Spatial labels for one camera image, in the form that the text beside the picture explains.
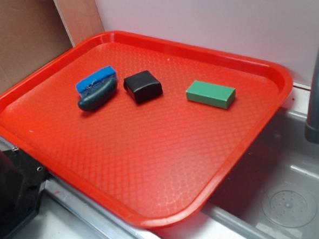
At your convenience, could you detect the blue sponge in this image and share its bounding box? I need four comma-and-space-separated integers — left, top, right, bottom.
76, 66, 117, 98

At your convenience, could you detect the green rectangular block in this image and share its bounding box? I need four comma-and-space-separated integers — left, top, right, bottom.
186, 81, 236, 109

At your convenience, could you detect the round sink drain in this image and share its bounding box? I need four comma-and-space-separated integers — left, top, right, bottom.
262, 184, 317, 228

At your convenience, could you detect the brown cardboard panel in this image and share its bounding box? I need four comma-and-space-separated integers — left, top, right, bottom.
0, 0, 104, 94

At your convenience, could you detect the grey toy sink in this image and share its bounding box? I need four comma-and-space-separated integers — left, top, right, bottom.
11, 84, 319, 239

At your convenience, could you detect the red plastic tray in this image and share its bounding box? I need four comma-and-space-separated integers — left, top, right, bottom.
0, 31, 293, 228

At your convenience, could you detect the dark green toy cucumber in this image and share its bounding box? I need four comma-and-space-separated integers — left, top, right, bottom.
78, 78, 118, 111

